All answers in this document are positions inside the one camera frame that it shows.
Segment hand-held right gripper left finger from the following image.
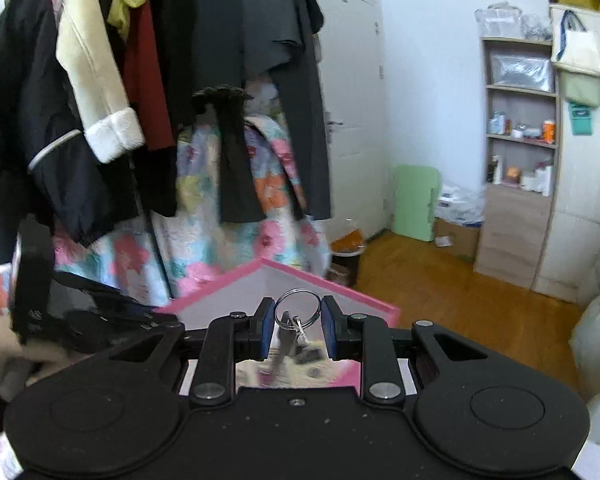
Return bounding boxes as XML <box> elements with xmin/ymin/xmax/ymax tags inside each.
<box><xmin>107</xmin><ymin>296</ymin><xmax>276</xmax><ymax>407</ymax></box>

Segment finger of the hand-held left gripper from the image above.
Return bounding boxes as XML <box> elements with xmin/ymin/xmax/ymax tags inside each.
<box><xmin>60</xmin><ymin>307</ymin><xmax>186</xmax><ymax>358</ymax></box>
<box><xmin>52</xmin><ymin>272</ymin><xmax>156</xmax><ymax>312</ymax></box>

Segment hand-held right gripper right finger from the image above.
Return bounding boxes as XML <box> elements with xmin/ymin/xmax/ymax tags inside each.
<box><xmin>321</xmin><ymin>294</ymin><xmax>501</xmax><ymax>407</ymax></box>

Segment metal key ring with keys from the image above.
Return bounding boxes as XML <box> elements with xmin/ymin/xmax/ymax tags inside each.
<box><xmin>265</xmin><ymin>287</ymin><xmax>324</xmax><ymax>390</ymax></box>

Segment pink storage box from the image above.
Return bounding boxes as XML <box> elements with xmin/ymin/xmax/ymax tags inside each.
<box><xmin>152</xmin><ymin>257</ymin><xmax>421</xmax><ymax>396</ymax></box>

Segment person's left hand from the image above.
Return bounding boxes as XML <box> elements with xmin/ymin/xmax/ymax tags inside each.
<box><xmin>0</xmin><ymin>315</ymin><xmax>81</xmax><ymax>403</ymax></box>

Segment dark trash bin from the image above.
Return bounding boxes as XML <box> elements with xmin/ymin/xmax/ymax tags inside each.
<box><xmin>327</xmin><ymin>230</ymin><xmax>367</xmax><ymax>288</ymax></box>

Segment hanging clothes on rack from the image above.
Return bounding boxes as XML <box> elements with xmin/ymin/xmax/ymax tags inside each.
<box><xmin>0</xmin><ymin>0</ymin><xmax>333</xmax><ymax>321</ymax></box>

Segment cardboard box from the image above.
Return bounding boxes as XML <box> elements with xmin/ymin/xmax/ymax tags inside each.
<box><xmin>432</xmin><ymin>217</ymin><xmax>482</xmax><ymax>261</ymax></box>

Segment green folded stool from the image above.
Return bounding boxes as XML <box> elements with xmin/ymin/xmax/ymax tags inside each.
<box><xmin>391</xmin><ymin>164</ymin><xmax>442</xmax><ymax>242</ymax></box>

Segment black jacket with white piping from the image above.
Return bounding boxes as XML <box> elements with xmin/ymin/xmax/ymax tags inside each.
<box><xmin>0</xmin><ymin>0</ymin><xmax>141</xmax><ymax>266</ymax></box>

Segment black ruffled garment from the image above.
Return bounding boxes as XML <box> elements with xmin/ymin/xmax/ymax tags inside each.
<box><xmin>191</xmin><ymin>85</ymin><xmax>268</xmax><ymax>225</ymax></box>

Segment plastic bag of tissue packs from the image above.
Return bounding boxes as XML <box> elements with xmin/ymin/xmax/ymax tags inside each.
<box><xmin>436</xmin><ymin>180</ymin><xmax>487</xmax><ymax>226</ymax></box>

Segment wooden shelf cabinet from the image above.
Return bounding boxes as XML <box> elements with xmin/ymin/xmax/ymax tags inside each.
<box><xmin>474</xmin><ymin>36</ymin><xmax>563</xmax><ymax>293</ymax></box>

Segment red garment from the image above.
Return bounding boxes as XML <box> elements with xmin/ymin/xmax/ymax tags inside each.
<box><xmin>122</xmin><ymin>0</ymin><xmax>177</xmax><ymax>152</ymax></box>

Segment cream coat with white cuff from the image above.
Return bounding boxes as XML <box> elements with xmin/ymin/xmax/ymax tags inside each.
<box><xmin>55</xmin><ymin>0</ymin><xmax>147</xmax><ymax>163</ymax></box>

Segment dark grey coat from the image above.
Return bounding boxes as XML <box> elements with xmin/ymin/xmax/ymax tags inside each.
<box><xmin>232</xmin><ymin>0</ymin><xmax>333</xmax><ymax>222</ymax></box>

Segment white wardrobe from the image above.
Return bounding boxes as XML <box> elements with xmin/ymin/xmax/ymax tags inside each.
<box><xmin>530</xmin><ymin>2</ymin><xmax>600</xmax><ymax>306</ymax></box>

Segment white bottle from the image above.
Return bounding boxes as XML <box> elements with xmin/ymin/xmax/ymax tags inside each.
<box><xmin>532</xmin><ymin>162</ymin><xmax>555</xmax><ymax>197</ymax></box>

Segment black coat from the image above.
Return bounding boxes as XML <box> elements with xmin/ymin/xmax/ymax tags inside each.
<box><xmin>147</xmin><ymin>0</ymin><xmax>246</xmax><ymax>218</ymax></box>

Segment white door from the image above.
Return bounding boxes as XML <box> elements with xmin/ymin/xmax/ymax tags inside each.
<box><xmin>300</xmin><ymin>0</ymin><xmax>388</xmax><ymax>241</ymax></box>

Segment silver plastic package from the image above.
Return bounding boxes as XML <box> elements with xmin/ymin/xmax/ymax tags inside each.
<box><xmin>490</xmin><ymin>54</ymin><xmax>556</xmax><ymax>93</ymax></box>

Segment teal hanging pouch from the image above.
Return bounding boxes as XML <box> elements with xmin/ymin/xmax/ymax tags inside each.
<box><xmin>567</xmin><ymin>101</ymin><xmax>593</xmax><ymax>136</ymax></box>

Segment pale green bag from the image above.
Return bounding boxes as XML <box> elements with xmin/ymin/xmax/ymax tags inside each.
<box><xmin>560</xmin><ymin>71</ymin><xmax>600</xmax><ymax>108</ymax></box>

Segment clear plastic bag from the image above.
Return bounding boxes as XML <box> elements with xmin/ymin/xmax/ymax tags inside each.
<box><xmin>520</xmin><ymin>10</ymin><xmax>553</xmax><ymax>42</ymax></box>
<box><xmin>475</xmin><ymin>2</ymin><xmax>523</xmax><ymax>40</ymax></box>

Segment cream tote bag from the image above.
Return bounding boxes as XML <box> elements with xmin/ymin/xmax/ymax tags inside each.
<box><xmin>550</xmin><ymin>9</ymin><xmax>600</xmax><ymax>77</ymax></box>

